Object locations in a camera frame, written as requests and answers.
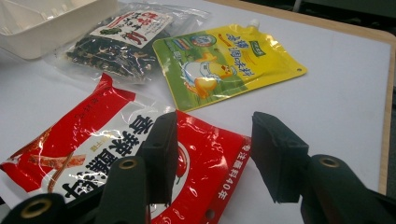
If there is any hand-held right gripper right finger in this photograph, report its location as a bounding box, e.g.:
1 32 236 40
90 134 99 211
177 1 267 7
250 111 311 204

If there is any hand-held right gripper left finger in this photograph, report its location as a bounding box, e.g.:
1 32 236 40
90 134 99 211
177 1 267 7
135 111 179 206

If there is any red seasoning packet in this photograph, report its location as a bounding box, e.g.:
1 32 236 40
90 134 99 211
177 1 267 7
0 73 252 224

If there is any yellow spout pouch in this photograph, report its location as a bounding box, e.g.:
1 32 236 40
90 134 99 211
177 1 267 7
151 19 308 113

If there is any clear bag of dried seaweed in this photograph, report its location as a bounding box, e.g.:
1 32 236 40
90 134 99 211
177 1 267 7
50 2 211 84

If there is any white plastic box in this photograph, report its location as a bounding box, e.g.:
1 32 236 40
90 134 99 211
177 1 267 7
0 0 120 61

